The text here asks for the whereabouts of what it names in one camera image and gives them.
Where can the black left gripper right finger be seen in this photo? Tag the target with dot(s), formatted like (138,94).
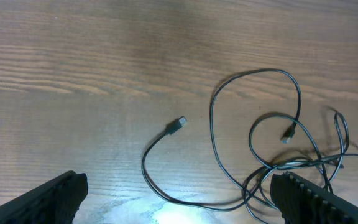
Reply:
(301,201)

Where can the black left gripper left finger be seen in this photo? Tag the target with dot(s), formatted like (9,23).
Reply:
(56,201)

